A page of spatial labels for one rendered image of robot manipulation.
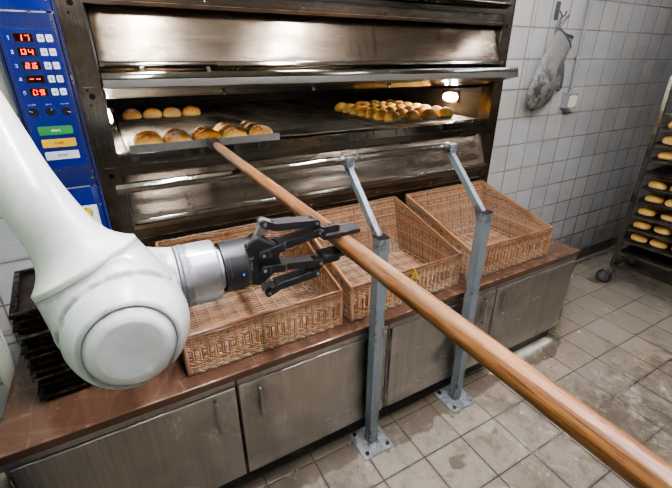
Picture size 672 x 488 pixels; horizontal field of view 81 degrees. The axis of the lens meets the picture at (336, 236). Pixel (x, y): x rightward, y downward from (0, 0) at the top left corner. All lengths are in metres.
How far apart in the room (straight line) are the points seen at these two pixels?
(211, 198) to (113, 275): 1.25
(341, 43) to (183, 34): 0.61
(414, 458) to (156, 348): 1.58
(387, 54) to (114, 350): 1.68
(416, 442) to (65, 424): 1.28
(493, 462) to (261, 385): 1.01
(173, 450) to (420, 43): 1.85
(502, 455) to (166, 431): 1.30
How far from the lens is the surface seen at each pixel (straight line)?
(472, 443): 1.97
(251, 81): 1.46
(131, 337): 0.37
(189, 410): 1.39
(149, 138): 1.58
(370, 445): 1.87
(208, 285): 0.57
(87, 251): 0.41
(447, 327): 0.48
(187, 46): 1.56
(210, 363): 1.36
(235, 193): 1.65
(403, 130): 1.98
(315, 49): 1.70
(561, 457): 2.06
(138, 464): 1.50
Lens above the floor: 1.48
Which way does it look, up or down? 24 degrees down
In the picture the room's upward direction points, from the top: straight up
